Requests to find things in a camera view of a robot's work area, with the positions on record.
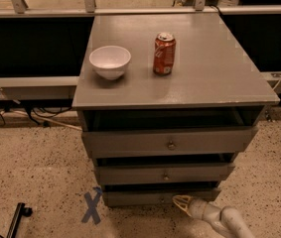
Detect white bowl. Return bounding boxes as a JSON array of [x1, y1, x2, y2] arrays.
[[89, 46, 131, 80]]

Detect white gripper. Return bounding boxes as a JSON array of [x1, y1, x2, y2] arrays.
[[172, 195, 221, 224]]

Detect blue tape cross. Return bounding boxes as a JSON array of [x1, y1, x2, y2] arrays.
[[81, 186, 103, 225]]

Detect grey drawer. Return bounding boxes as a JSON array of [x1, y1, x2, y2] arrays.
[[102, 181, 220, 207], [94, 163, 234, 185], [82, 127, 257, 159]]

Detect orange soda can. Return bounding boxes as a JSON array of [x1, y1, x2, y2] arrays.
[[153, 32, 176, 75]]

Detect black bar with cable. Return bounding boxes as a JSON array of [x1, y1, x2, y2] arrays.
[[0, 202, 33, 238]]

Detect black floor cables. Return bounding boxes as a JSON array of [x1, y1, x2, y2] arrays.
[[0, 89, 73, 129]]

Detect grey bottom drawer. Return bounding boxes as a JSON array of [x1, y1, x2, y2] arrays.
[[102, 181, 220, 207]]

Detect grey top drawer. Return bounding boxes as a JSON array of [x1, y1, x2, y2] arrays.
[[82, 127, 257, 159]]

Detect grey middle drawer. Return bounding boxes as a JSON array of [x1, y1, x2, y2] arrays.
[[94, 163, 234, 185]]

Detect grey wooden drawer cabinet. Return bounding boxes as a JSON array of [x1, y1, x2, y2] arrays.
[[71, 13, 281, 200]]

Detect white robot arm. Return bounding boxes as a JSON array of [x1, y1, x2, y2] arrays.
[[173, 195, 255, 238]]

